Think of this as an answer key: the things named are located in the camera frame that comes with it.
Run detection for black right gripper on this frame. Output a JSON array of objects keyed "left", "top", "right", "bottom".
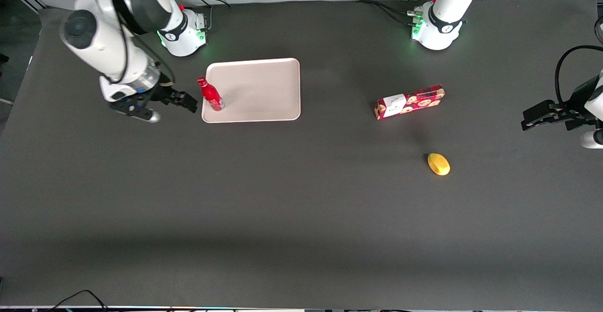
[{"left": 148, "top": 84, "right": 199, "bottom": 114}]

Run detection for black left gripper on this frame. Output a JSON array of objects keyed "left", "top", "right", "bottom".
[{"left": 521, "top": 77, "right": 600, "bottom": 131}]

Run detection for red coke bottle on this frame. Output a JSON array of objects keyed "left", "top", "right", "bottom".
[{"left": 197, "top": 77, "right": 226, "bottom": 112}]

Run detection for beige plastic tray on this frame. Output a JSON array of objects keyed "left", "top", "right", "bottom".
[{"left": 201, "top": 57, "right": 301, "bottom": 123}]

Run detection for yellow lemon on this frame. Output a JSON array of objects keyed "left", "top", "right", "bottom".
[{"left": 427, "top": 153, "right": 451, "bottom": 176}]

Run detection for red cookie box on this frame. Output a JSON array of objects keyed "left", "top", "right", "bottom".
[{"left": 375, "top": 84, "right": 446, "bottom": 121}]

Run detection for dark grey table mat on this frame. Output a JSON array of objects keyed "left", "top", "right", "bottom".
[{"left": 0, "top": 0, "right": 603, "bottom": 310}]

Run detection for black cable on left wrist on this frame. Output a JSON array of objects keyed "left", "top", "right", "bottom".
[{"left": 554, "top": 45, "right": 603, "bottom": 111}]

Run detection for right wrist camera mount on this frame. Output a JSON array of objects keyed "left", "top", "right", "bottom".
[{"left": 109, "top": 93, "right": 162, "bottom": 124}]

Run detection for black cables at left base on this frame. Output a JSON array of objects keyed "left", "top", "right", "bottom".
[{"left": 357, "top": 0, "right": 436, "bottom": 26}]

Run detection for black cable at table edge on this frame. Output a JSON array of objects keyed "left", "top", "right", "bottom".
[{"left": 47, "top": 289, "right": 110, "bottom": 312}]

